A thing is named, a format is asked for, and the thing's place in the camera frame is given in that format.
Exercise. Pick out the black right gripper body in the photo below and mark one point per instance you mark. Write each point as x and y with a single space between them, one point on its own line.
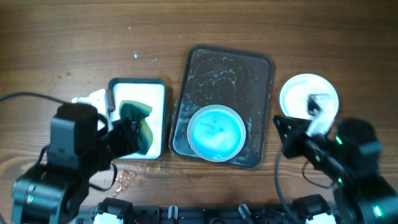
298 140

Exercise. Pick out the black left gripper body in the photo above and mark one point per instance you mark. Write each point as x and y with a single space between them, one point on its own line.
122 139

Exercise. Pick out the yellow green scrub sponge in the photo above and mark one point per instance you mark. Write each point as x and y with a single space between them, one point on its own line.
137 113

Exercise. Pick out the white plate blue blot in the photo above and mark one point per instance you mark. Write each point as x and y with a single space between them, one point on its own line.
294 95

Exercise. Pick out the white plate blue streak top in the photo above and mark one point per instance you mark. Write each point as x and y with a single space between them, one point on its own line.
216 133

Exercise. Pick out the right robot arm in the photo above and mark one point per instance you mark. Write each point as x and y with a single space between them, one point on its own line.
350 160

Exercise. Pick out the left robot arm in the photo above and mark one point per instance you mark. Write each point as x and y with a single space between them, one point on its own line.
78 149

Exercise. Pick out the dark green soapy water tray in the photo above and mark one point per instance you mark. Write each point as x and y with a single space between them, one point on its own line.
151 92

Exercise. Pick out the dark brown serving tray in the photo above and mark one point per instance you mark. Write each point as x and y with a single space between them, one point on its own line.
238 79

